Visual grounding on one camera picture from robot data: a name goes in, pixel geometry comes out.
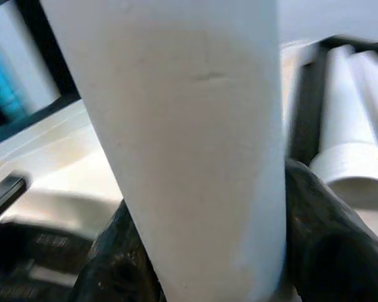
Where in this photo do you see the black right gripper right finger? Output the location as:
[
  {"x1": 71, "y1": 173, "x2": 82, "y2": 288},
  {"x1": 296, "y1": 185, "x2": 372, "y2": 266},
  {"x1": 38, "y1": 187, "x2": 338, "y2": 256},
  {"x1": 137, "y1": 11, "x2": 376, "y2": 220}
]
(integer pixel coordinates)
[{"x1": 283, "y1": 159, "x2": 378, "y2": 302}]

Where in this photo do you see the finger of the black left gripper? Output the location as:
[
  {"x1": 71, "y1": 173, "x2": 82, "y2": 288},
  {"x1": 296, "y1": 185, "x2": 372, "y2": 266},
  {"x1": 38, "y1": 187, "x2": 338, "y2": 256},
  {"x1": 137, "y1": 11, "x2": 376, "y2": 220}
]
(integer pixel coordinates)
[{"x1": 0, "y1": 171, "x2": 28, "y2": 221}]

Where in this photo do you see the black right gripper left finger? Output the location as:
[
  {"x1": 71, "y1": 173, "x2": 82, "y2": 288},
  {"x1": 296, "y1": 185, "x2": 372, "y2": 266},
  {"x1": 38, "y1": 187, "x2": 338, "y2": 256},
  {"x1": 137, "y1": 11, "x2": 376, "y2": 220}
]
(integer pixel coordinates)
[{"x1": 67, "y1": 198, "x2": 164, "y2": 302}]

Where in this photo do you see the white plastic table top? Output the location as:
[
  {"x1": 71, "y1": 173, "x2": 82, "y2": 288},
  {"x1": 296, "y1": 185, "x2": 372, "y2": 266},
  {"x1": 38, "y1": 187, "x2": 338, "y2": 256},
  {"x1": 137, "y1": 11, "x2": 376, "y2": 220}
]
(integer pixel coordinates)
[{"x1": 0, "y1": 40, "x2": 322, "y2": 230}]

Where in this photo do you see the black shiny table cover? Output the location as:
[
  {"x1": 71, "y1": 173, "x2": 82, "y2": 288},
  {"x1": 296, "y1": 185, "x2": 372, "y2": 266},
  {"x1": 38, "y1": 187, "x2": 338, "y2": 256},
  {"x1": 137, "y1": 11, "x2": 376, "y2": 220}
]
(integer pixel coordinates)
[{"x1": 0, "y1": 34, "x2": 378, "y2": 302}]

